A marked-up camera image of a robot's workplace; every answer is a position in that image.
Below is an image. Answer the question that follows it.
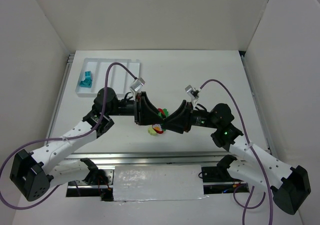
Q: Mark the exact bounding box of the teal 2x4 lego brick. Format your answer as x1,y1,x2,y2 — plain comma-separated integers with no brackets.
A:
79,79,92,88

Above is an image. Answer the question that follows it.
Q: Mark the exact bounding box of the teal frog lily lego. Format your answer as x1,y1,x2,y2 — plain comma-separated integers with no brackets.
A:
84,70,92,81

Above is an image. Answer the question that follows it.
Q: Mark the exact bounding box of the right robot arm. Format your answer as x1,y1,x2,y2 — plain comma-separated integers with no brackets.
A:
162,101,311,215

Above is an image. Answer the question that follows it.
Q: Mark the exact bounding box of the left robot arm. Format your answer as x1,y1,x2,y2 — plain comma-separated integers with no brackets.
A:
10,87,165,202

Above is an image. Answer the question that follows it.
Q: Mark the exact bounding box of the lime small lego piece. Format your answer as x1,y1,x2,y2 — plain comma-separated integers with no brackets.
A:
147,126,158,136

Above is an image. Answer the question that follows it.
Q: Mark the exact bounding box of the red flower print lego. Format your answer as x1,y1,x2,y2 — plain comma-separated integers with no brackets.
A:
152,124,166,134

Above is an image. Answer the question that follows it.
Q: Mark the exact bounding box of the white divided sorting tray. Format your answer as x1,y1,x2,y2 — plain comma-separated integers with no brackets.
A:
75,58,141,99

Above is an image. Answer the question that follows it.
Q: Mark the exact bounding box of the white foil-taped panel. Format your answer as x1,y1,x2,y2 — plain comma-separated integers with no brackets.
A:
113,165,205,202

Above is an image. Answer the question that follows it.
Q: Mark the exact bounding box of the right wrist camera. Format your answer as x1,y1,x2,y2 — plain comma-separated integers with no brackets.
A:
185,85,201,107

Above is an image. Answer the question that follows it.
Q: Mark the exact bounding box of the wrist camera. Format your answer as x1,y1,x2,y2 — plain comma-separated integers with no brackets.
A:
185,85,201,107
129,77,145,97

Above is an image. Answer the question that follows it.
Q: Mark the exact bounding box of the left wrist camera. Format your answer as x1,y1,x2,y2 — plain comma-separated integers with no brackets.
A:
129,77,145,97

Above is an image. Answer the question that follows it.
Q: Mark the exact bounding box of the aluminium table rail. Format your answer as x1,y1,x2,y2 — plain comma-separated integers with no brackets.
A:
62,151,230,169

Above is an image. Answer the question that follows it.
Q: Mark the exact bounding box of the right side table rail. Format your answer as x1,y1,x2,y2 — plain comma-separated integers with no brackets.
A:
240,52,273,154

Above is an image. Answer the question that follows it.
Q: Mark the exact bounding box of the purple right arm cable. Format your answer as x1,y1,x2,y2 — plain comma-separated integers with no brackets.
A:
198,79,275,225

